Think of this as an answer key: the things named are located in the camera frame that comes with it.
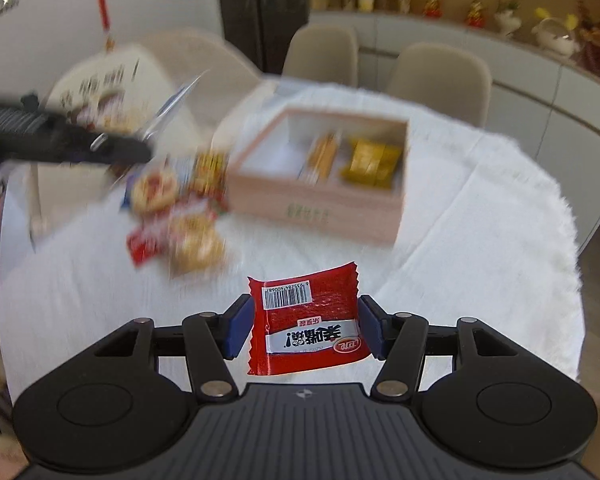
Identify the white textured tablecloth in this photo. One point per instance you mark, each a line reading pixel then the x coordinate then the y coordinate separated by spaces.
pixel 460 240

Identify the red yellow patterned snack packet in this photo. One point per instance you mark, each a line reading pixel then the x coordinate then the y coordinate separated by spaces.
pixel 211 172

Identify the red snack packet silver band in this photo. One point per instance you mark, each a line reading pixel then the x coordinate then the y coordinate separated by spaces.
pixel 325 310

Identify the rice cracker packet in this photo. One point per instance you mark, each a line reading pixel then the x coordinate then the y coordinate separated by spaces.
pixel 152 190
pixel 197 245

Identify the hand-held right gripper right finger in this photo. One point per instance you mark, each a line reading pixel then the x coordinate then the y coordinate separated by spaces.
pixel 371 327

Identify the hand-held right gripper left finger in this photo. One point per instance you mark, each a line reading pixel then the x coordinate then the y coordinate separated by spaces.
pixel 237 327

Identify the red gold figurine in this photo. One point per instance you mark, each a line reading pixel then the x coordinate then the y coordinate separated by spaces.
pixel 476 15
pixel 432 5

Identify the small red snack packet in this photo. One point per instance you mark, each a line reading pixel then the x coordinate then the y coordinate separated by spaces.
pixel 145 245

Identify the pink cardboard box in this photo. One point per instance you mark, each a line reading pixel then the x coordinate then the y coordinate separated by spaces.
pixel 325 210

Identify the white yellow-eared figurine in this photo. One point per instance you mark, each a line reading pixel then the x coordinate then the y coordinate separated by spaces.
pixel 555 32

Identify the white sideboard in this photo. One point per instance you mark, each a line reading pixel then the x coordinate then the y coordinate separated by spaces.
pixel 540 95

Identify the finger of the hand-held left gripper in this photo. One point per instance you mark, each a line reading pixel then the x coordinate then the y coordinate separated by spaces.
pixel 105 152

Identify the white vase with plant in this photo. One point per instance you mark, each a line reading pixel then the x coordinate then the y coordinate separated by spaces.
pixel 509 20

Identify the gold snack packet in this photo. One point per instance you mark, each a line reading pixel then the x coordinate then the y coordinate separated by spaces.
pixel 372 162

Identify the beige chair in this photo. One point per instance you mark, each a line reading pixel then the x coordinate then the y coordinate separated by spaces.
pixel 320 55
pixel 215 57
pixel 440 77

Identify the dark tall cabinet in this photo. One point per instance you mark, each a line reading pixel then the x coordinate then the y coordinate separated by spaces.
pixel 260 5

